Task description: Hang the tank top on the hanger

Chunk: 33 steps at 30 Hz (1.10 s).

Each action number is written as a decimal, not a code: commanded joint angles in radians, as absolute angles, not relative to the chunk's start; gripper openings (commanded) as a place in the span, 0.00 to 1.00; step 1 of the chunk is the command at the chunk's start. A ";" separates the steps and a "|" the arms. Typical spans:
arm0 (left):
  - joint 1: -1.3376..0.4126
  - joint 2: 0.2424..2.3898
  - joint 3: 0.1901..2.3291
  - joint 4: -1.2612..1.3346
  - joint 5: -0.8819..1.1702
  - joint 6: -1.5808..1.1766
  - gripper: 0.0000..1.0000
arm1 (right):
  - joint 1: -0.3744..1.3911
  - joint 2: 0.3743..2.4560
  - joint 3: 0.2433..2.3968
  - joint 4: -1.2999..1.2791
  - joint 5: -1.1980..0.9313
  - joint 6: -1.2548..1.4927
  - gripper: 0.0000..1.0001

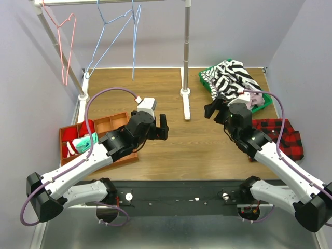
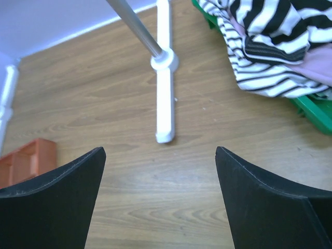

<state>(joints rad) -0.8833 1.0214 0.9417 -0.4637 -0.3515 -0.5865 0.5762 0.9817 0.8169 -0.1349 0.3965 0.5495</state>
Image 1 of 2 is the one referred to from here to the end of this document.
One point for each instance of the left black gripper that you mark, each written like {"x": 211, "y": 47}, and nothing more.
{"x": 157, "y": 131}

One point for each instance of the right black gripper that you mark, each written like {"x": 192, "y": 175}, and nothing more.
{"x": 209, "y": 108}

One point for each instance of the black white striped tank top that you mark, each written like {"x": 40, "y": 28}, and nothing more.
{"x": 227, "y": 79}

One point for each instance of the blue wire hanger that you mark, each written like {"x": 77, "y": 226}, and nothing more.
{"x": 136, "y": 14}
{"x": 103, "y": 46}

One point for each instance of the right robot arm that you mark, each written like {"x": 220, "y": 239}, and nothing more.
{"x": 307, "y": 198}

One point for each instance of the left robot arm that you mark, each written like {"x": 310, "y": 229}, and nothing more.
{"x": 51, "y": 193}

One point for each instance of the pink garment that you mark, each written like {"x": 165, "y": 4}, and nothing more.
{"x": 255, "y": 100}

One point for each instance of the green plastic bin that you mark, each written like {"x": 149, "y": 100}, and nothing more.
{"x": 228, "y": 84}

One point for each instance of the teal sock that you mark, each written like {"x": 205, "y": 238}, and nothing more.
{"x": 83, "y": 144}

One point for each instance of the red sock left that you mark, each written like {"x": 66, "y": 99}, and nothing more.
{"x": 69, "y": 134}

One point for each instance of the red black plaid shirt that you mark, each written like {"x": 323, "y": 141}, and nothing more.
{"x": 290, "y": 143}

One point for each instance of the red sock with white cuff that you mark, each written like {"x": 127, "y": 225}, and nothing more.
{"x": 67, "y": 149}

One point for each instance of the metal clothes rack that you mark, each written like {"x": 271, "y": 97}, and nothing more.
{"x": 184, "y": 91}

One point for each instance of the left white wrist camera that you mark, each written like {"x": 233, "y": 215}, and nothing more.
{"x": 147, "y": 105}

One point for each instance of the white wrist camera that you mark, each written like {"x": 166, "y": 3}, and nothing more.
{"x": 243, "y": 98}
{"x": 147, "y": 105}

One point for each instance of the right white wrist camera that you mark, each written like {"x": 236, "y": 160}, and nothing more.
{"x": 243, "y": 98}

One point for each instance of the black mounting base plate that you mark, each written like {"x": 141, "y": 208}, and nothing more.
{"x": 182, "y": 198}

